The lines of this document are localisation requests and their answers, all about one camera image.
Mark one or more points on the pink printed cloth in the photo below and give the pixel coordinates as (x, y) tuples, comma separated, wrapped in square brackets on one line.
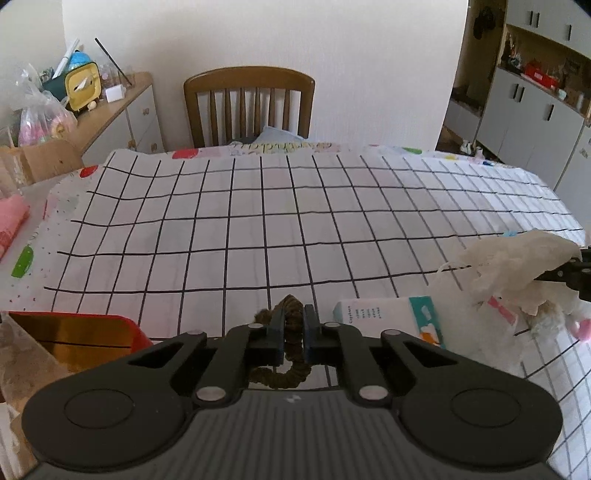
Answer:
[(11, 217)]

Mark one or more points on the black checked white tablecloth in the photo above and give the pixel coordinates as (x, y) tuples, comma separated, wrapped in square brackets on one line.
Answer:
[(277, 221)]

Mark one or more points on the pink white wipe packet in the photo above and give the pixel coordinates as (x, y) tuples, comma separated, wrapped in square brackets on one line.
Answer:
[(501, 309)]

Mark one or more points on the small blue globe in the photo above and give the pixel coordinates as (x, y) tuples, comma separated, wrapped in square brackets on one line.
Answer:
[(79, 59)]

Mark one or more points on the red tin box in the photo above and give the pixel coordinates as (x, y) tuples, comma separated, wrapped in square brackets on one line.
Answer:
[(69, 332)]

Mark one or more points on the red storage box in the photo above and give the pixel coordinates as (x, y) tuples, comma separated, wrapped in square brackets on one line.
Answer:
[(542, 74)]

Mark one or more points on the wooden chair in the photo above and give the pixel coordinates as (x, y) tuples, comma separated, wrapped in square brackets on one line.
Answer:
[(249, 76)]

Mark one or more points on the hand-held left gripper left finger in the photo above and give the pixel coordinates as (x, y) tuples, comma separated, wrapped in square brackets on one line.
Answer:
[(279, 337)]

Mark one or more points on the white plush toy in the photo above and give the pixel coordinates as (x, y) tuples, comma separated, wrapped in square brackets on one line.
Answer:
[(554, 318)]

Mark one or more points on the brown hair scrunchie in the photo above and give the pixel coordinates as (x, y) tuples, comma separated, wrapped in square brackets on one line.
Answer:
[(293, 323)]

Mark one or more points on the white teal tissue pack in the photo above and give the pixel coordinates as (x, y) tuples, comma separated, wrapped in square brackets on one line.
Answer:
[(383, 318)]

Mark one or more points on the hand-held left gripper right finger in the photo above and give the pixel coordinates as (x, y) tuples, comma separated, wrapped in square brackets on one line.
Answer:
[(310, 337)]

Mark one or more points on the white mesh bag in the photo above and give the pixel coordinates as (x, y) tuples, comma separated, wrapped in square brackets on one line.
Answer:
[(508, 258)]

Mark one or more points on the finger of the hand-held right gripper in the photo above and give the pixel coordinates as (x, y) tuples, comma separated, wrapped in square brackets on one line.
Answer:
[(575, 274), (586, 254)]

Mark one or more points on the light blue cushion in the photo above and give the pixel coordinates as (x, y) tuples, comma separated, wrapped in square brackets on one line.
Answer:
[(279, 134)]

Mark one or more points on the small white card box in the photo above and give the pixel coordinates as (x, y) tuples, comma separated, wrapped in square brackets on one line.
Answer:
[(115, 93)]

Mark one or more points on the grey wooden wall unit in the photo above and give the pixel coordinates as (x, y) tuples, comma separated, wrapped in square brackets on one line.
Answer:
[(531, 110)]

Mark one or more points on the wooden side cabinet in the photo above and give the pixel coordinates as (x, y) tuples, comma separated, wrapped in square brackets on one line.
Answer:
[(138, 120)]

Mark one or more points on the yellow tissue box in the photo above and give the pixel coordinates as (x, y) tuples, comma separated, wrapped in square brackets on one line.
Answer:
[(81, 87)]

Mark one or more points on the clear glass cup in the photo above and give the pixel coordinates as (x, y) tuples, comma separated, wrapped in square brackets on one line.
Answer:
[(111, 76)]

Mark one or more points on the cardboard box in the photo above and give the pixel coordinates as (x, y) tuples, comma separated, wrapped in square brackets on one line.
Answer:
[(51, 159)]

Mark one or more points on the thin black stick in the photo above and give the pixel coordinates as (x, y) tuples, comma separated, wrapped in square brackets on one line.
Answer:
[(114, 61)]

